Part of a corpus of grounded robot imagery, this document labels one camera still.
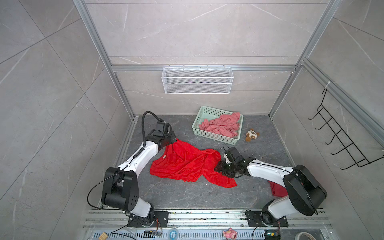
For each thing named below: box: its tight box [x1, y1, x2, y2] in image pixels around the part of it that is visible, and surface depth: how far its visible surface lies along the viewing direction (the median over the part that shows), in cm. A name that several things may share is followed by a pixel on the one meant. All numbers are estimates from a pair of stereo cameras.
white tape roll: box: [294, 231, 317, 240], surface depth 70 cm
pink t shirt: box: [198, 112, 241, 138], surface depth 112 cm
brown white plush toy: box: [245, 128, 260, 142], surface depth 106 cm
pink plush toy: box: [222, 227, 238, 240], surface depth 69 cm
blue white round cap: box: [168, 228, 179, 240], surface depth 71 cm
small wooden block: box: [98, 232, 109, 240], surface depth 70 cm
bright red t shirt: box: [149, 138, 237, 188], surface depth 92 cm
